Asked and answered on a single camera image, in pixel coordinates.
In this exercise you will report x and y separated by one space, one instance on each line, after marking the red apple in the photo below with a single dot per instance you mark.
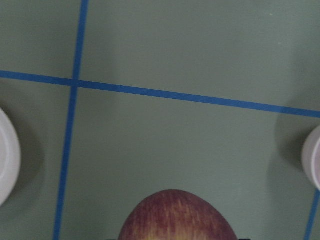
175 215

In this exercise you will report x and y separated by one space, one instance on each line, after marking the pink bowl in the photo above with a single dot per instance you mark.
310 157

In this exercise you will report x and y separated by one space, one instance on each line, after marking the pink plate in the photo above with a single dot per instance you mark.
10 157

